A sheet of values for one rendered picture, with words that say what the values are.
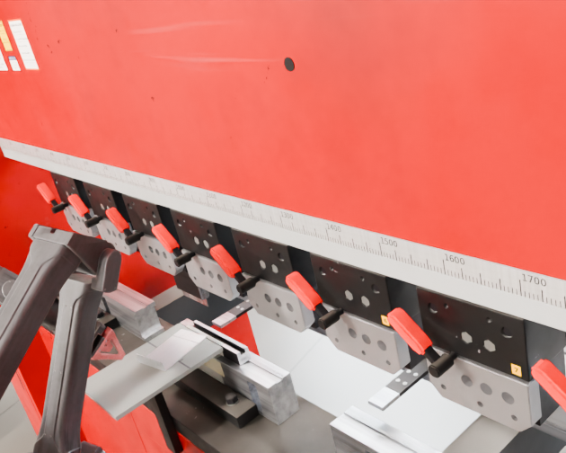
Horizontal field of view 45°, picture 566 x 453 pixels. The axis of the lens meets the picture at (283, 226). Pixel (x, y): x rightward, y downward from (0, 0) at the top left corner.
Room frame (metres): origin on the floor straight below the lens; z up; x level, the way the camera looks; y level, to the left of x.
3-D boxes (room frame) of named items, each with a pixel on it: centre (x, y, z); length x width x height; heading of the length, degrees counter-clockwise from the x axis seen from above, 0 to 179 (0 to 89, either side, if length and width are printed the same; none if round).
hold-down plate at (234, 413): (1.27, 0.25, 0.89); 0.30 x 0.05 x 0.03; 35
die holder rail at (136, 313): (1.79, 0.54, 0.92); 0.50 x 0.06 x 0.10; 35
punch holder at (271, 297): (1.03, 0.01, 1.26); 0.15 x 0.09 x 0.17; 35
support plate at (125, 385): (1.25, 0.35, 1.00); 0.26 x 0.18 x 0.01; 125
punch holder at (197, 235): (1.19, 0.13, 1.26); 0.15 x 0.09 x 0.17; 35
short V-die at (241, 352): (1.31, 0.20, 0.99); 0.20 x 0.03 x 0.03; 35
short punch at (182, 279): (1.34, 0.22, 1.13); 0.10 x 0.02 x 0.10; 35
